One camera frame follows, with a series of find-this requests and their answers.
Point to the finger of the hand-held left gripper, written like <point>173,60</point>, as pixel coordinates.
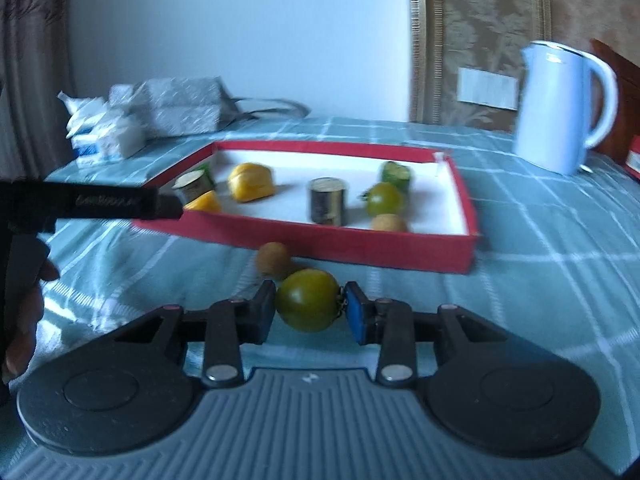
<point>171,205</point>

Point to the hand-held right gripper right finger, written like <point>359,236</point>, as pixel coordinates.
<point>355,315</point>

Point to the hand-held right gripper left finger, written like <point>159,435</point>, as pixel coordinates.
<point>262,312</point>

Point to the yellow lemon piece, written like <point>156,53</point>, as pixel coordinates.
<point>205,203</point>

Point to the green tomato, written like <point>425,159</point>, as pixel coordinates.
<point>385,199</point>
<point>307,300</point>

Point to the red shallow cardboard box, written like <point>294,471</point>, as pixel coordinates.
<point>350,249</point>

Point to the person's left hand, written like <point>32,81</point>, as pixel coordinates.
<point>22,330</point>

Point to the small metal can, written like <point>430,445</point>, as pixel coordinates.
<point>327,202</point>
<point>194,185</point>

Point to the brown kiwi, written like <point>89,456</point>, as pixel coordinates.
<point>389,223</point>
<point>274,260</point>

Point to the white tissue pack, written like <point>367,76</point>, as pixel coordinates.
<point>105,135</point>

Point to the yellow bell pepper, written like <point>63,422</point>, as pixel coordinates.
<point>251,181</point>

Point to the grey patterned gift bag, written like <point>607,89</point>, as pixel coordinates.
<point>185,110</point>

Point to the green cucumber piece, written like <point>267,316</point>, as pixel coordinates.
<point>396,175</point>

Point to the brown curtain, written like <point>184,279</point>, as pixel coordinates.
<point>30,60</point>

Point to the green checked tablecloth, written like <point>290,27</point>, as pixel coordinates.
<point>540,260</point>

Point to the light blue electric kettle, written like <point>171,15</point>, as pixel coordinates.
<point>555,110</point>

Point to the red labelled cardboard box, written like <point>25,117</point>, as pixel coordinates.
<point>634,160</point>

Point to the brown wooden headboard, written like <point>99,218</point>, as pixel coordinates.
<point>625,95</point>

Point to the white wall switch panel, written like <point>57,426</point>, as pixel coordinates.
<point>487,87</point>

